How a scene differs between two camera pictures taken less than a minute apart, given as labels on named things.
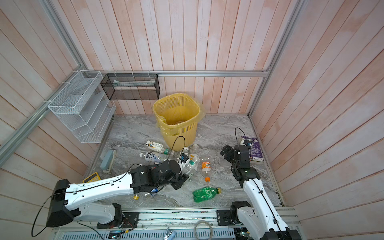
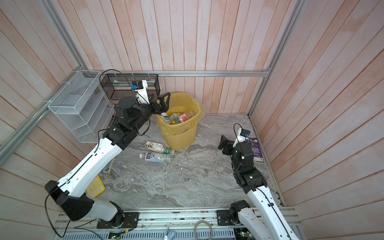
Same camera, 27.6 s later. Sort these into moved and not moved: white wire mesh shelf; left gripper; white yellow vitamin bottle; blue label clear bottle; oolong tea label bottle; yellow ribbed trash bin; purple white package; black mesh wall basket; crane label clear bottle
Moved: blue label clear bottle; left gripper; white yellow vitamin bottle
Not moved: purple white package; yellow ribbed trash bin; oolong tea label bottle; black mesh wall basket; white wire mesh shelf; crane label clear bottle
